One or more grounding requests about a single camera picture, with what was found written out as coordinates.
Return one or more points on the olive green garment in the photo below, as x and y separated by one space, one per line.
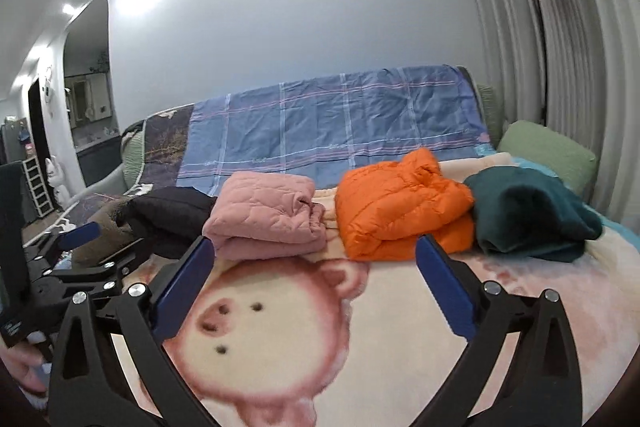
102 227

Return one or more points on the white rack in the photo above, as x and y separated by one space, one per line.
36 187

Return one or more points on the cream pig print blanket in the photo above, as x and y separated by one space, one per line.
325 357

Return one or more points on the dark green garment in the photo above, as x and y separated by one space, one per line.
530 212

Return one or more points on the green pillow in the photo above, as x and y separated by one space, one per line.
550 157

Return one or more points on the black garment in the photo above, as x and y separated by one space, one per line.
170 212

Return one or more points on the orange puffer jacket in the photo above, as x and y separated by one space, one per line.
400 202

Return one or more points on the blue plaid sheet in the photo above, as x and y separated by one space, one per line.
320 127

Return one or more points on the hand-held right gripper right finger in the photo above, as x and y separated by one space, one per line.
445 288

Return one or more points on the grey pleated curtain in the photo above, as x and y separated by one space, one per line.
590 57

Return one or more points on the dark patterned cover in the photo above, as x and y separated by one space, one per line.
165 142

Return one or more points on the person's left hand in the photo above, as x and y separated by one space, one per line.
20 367

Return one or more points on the pink quilted jacket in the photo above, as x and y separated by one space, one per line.
265 212

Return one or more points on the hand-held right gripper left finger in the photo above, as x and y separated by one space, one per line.
185 287

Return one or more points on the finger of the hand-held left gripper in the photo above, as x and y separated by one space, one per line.
117 257
80 234

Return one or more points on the white rabbit figurine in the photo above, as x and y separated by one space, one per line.
55 182

